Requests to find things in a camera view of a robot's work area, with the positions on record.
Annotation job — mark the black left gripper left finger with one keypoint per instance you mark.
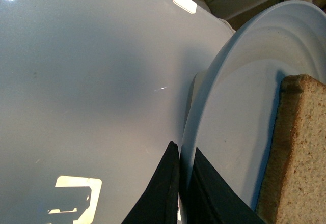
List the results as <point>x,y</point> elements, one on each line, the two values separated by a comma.
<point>159,201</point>

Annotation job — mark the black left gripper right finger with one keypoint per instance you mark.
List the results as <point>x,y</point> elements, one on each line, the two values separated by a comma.
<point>213,200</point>

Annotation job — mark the brown bread slice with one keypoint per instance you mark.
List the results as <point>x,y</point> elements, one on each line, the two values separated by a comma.
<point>293,187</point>

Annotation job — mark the white round plate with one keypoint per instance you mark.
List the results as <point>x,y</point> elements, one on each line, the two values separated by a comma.
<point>232,116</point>

